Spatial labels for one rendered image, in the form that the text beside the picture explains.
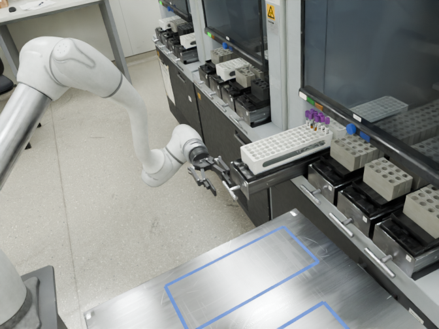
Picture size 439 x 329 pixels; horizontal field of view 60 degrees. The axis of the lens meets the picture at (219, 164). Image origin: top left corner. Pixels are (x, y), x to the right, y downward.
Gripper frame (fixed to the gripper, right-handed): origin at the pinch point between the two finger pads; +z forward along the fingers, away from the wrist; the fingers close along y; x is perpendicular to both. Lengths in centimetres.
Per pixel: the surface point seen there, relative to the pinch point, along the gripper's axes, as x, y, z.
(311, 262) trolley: -7.3, 4.6, 47.0
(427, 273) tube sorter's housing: 1, 31, 58
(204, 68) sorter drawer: -7, 28, -81
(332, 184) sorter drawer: -6.1, 27.1, 25.1
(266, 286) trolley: -7.3, -7.8, 47.7
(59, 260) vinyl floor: 75, -75, -75
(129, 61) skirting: 70, 26, -345
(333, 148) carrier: -11.1, 33.9, 15.8
